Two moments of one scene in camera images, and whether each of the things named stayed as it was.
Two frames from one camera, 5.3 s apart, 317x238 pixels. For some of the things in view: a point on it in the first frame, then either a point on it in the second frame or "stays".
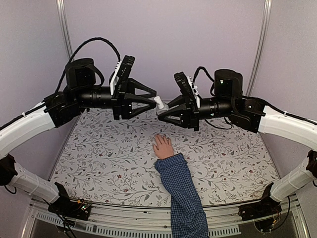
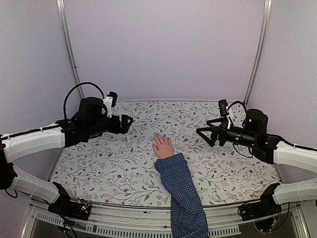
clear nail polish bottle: (165, 108) → (129, 144)
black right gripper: (189, 114) → (222, 129)
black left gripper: (122, 102) → (117, 129)
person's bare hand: (164, 149) stays
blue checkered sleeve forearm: (188, 216) stays
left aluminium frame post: (62, 11) stays
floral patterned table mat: (109, 162) stays
